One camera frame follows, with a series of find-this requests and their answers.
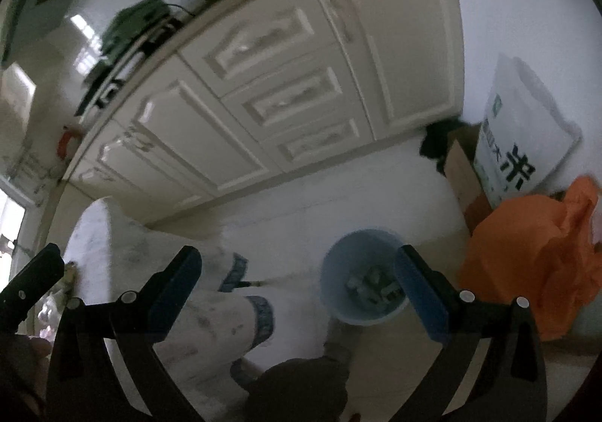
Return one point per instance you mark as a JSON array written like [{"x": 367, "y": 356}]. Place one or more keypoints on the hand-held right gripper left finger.
[{"x": 171, "y": 290}]

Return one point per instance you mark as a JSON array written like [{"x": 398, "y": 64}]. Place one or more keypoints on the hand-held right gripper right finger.
[{"x": 421, "y": 295}]

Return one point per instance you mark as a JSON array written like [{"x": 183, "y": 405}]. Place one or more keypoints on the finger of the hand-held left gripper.
[{"x": 28, "y": 285}]

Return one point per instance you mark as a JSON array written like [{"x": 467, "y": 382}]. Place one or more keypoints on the light blue trash bin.
[{"x": 338, "y": 271}]

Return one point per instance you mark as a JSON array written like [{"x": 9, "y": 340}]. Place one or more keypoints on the round table with floral tablecloth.
[{"x": 141, "y": 252}]

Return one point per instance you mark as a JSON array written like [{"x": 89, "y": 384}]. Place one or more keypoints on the window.
[{"x": 12, "y": 224}]

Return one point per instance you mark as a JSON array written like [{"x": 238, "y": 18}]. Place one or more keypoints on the orange plastic bag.
[{"x": 531, "y": 257}]

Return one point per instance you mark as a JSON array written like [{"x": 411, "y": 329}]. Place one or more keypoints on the brown cardboard box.
[{"x": 463, "y": 182}]

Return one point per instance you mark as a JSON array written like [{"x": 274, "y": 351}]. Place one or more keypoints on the red kitchen item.
[{"x": 66, "y": 140}]

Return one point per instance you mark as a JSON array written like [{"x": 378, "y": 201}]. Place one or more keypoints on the black cloth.
[{"x": 437, "y": 140}]

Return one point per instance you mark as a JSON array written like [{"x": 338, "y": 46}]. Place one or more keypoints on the white rice sack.
[{"x": 522, "y": 130}]

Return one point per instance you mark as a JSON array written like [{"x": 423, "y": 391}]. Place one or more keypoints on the cream kitchen base cabinet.
[{"x": 263, "y": 88}]

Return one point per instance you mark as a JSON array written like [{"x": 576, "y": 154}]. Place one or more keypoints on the black gas stove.
[{"x": 127, "y": 64}]

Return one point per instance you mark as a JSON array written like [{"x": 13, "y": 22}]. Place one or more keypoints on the green electric cooker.
[{"x": 134, "y": 24}]

